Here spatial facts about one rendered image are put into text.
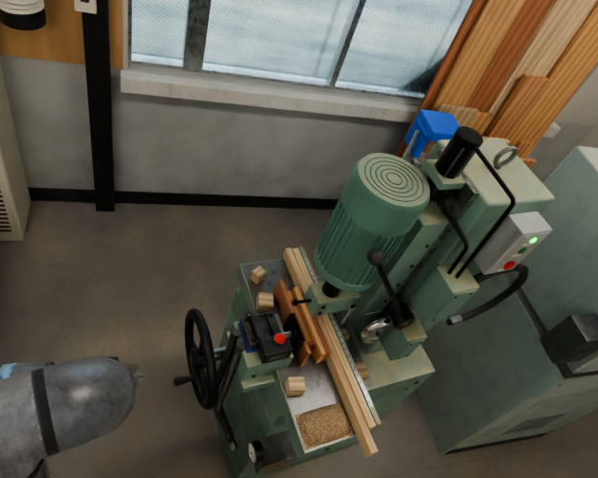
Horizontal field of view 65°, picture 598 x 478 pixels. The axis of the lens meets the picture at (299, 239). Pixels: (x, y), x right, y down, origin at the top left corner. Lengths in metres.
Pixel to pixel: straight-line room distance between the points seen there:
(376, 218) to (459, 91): 1.69
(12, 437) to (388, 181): 0.77
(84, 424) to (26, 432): 0.07
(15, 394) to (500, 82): 2.52
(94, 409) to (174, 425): 1.50
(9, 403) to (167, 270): 1.92
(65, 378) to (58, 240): 2.03
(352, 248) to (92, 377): 0.60
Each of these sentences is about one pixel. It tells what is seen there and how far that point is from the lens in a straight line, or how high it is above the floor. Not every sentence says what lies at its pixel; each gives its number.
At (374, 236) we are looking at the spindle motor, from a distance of 1.02.
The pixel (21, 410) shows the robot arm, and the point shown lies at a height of 1.44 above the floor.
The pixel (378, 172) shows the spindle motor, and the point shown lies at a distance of 1.02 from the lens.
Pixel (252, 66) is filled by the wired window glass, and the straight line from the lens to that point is 2.43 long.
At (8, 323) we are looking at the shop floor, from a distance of 2.47.
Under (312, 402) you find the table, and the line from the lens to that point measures 1.34.
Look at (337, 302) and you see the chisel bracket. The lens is 1.32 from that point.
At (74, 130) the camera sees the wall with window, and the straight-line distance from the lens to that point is 2.56.
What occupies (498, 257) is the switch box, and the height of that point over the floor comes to 1.39.
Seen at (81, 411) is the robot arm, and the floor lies 1.43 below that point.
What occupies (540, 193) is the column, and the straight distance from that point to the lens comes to 1.22.
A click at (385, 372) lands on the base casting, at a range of 1.59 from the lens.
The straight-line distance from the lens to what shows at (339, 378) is 1.35.
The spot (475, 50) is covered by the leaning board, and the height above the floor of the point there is 1.28.
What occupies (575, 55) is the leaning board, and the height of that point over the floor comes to 1.34.
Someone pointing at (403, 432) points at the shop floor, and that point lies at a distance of 2.49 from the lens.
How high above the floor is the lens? 2.09
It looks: 47 degrees down
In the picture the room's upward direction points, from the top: 23 degrees clockwise
